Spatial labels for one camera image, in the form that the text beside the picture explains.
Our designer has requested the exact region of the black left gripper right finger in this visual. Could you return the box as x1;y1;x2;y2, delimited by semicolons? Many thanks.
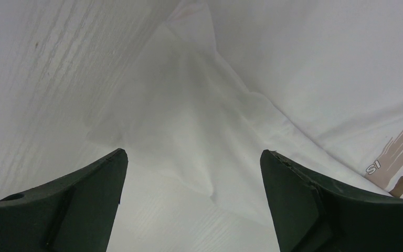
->
260;150;403;251

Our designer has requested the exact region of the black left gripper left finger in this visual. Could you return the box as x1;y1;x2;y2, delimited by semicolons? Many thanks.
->
0;149;128;251

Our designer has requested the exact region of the white printed t-shirt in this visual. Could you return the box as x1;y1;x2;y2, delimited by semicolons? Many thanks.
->
88;1;403;225

